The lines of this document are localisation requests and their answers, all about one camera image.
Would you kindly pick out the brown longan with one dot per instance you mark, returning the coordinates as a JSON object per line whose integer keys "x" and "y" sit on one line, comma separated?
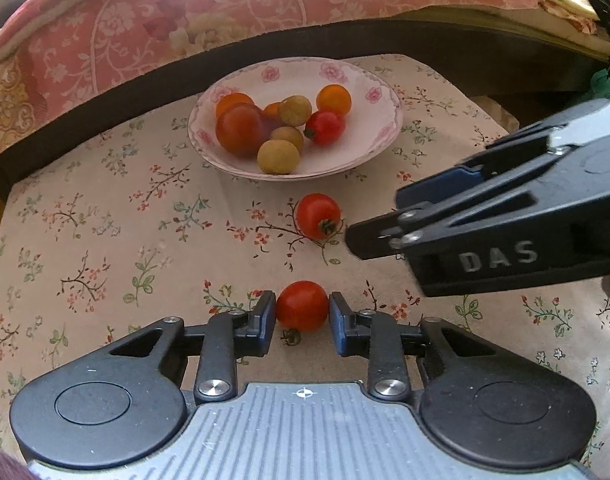
{"x": 290, "y": 134}
{"x": 295, "y": 111}
{"x": 278, "y": 157}

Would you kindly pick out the pink floral bedspread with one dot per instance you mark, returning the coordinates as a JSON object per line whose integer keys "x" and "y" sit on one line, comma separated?
{"x": 58, "y": 54}

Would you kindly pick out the red cherry tomato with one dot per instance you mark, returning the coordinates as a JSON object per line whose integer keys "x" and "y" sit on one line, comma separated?
{"x": 317, "y": 216}
{"x": 324, "y": 127}
{"x": 303, "y": 306}

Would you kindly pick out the small orange mandarin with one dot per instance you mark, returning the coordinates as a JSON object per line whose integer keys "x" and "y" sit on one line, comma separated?
{"x": 271, "y": 113}

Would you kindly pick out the white floral plate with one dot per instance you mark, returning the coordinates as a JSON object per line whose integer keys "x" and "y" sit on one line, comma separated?
{"x": 371, "y": 126}

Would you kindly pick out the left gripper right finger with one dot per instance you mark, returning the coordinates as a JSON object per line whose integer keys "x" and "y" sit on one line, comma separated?
{"x": 376, "y": 337}

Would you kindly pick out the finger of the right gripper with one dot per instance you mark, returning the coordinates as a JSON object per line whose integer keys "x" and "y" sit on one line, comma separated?
{"x": 553, "y": 207}
{"x": 439, "y": 187}

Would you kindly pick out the bumpy orange mandarin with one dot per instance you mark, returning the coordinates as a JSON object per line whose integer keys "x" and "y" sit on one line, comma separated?
{"x": 230, "y": 100}

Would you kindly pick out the smooth orange tomato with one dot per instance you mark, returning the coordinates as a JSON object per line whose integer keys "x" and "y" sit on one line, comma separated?
{"x": 334, "y": 98}

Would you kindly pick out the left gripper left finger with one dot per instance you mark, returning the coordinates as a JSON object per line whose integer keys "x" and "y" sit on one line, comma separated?
{"x": 224, "y": 339}

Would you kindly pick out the large red tomato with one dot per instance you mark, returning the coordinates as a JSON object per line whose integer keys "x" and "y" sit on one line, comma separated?
{"x": 242, "y": 129}

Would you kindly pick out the floral white tablecloth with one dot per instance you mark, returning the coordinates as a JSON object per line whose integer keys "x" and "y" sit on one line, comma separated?
{"x": 133, "y": 225}

